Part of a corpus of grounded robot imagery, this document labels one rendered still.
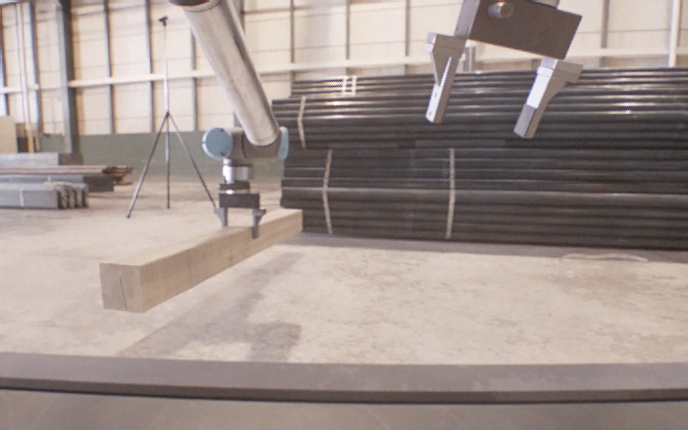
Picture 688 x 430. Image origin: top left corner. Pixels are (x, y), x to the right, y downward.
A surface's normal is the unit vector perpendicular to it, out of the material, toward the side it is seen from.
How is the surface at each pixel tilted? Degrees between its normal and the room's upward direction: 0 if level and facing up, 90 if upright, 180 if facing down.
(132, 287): 90
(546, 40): 114
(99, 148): 90
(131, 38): 90
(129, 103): 90
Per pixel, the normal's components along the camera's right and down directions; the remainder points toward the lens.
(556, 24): 0.08, 0.52
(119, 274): -0.21, 0.12
